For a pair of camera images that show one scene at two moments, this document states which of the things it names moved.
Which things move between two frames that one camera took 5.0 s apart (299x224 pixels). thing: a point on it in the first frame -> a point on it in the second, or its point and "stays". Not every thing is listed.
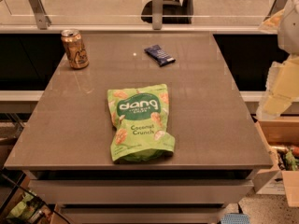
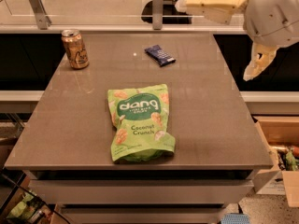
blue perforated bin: [235, 218] stays
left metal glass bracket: [37, 7] stays
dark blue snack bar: [159, 55] stays
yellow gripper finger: [281, 88] -> [262, 55]
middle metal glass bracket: [157, 7] stays
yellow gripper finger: [273, 22] -> [217, 3]
